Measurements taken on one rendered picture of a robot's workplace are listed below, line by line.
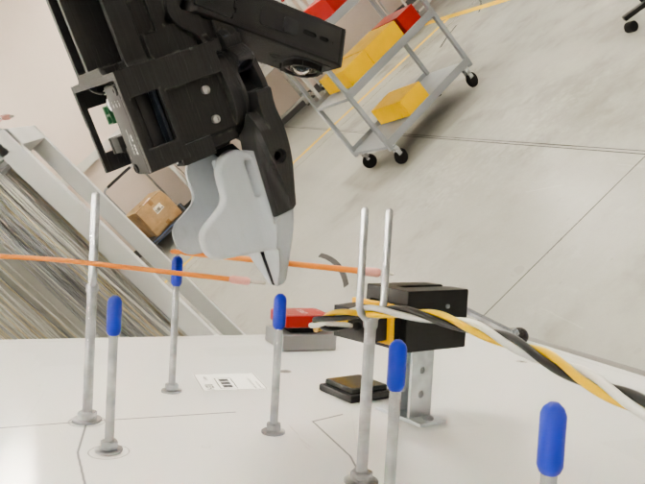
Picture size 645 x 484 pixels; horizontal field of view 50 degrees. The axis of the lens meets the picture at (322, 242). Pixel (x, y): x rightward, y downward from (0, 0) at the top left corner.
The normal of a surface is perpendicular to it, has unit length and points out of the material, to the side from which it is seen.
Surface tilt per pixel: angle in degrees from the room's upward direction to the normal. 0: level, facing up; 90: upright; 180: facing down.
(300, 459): 47
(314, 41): 100
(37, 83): 90
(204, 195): 95
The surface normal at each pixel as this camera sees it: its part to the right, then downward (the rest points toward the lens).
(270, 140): 0.58, 0.07
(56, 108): 0.27, 0.18
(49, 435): 0.06, -1.00
